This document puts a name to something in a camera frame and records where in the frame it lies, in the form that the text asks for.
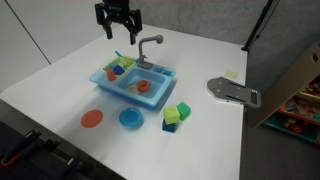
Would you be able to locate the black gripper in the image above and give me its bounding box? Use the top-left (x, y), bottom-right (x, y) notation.
top-left (94, 0), bottom-right (144, 46)

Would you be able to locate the dark blue toy cup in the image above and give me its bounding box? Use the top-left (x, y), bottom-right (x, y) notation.
top-left (113, 64), bottom-right (126, 76)

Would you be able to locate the grey toy faucet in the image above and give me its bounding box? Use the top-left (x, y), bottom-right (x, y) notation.
top-left (136, 34), bottom-right (164, 70)

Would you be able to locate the light blue toy sink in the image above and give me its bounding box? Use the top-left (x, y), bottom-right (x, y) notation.
top-left (88, 56), bottom-right (177, 110)

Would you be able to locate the blue toy bowl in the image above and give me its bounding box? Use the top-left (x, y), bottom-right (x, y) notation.
top-left (118, 107), bottom-right (144, 129)

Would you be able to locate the orange toy plate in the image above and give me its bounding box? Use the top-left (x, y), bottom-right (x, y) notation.
top-left (80, 109), bottom-right (104, 129)

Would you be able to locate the lime green block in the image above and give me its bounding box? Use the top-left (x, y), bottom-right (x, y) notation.
top-left (162, 105), bottom-right (181, 125)

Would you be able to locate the dark blue block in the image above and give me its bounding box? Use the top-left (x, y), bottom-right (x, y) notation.
top-left (161, 119), bottom-right (178, 134)

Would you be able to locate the yellow sticky note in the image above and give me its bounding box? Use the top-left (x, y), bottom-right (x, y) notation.
top-left (224, 70), bottom-right (239, 80)

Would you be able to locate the black tripod pole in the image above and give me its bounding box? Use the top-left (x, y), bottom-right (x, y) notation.
top-left (241, 0), bottom-right (281, 52)

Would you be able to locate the wooden toy shelf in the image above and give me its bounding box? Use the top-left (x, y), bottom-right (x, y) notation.
top-left (249, 42), bottom-right (320, 146)

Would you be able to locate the orange toy mug with handle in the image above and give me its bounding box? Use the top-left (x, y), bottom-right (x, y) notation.
top-left (136, 79), bottom-right (152, 93)

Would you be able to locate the grey metal mount plate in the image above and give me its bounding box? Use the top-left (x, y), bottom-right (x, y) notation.
top-left (206, 76), bottom-right (262, 110)

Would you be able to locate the black clamp with red handle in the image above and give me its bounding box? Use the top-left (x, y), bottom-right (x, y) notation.
top-left (0, 129), bottom-right (43, 168)

